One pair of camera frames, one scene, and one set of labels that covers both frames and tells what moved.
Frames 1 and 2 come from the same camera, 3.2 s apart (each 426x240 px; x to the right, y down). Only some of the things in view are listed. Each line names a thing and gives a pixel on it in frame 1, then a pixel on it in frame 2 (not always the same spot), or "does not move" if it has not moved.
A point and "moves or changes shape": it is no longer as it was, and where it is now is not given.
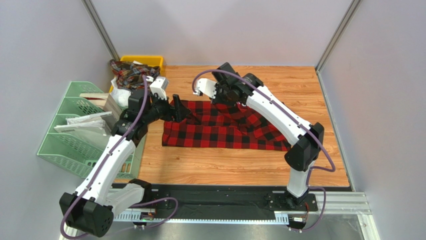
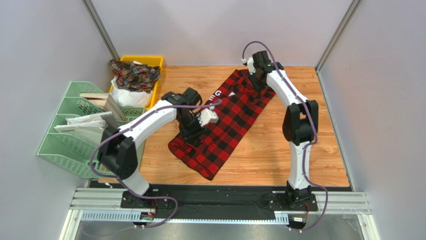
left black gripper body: [159, 109] -> [190, 126]
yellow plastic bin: [151, 61] does not move
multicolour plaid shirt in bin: [129, 74] does not move
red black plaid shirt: [233, 126] moves or changes shape
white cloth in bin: [122, 96] does not move
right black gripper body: [219, 90] -> [258, 84]
